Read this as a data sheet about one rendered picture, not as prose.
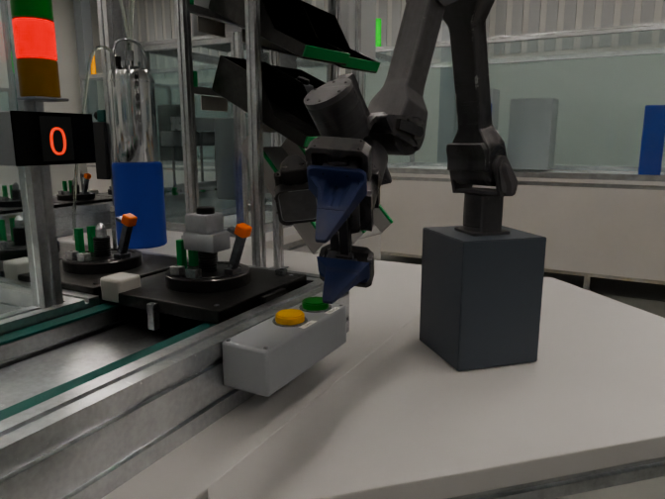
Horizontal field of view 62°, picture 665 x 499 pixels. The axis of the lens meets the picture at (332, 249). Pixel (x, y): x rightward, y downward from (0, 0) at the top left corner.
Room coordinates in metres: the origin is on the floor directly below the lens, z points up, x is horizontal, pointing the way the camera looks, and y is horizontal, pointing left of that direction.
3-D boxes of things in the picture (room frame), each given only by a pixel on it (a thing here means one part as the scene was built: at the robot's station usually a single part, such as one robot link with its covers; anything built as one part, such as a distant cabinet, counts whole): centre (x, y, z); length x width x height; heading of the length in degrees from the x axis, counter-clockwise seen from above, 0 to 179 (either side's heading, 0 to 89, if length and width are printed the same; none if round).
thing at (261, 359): (0.72, 0.06, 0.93); 0.21 x 0.07 x 0.06; 152
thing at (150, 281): (0.90, 0.21, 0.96); 0.24 x 0.24 x 0.02; 62
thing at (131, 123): (1.81, 0.63, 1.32); 0.14 x 0.14 x 0.38
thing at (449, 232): (0.87, -0.24, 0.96); 0.14 x 0.14 x 0.20; 16
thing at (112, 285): (0.86, 0.34, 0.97); 0.05 x 0.05 x 0.04; 62
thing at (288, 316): (0.72, 0.06, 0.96); 0.04 x 0.04 x 0.02
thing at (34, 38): (0.79, 0.40, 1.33); 0.05 x 0.05 x 0.05
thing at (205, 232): (0.90, 0.22, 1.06); 0.08 x 0.04 x 0.07; 62
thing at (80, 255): (1.02, 0.43, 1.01); 0.24 x 0.24 x 0.13; 62
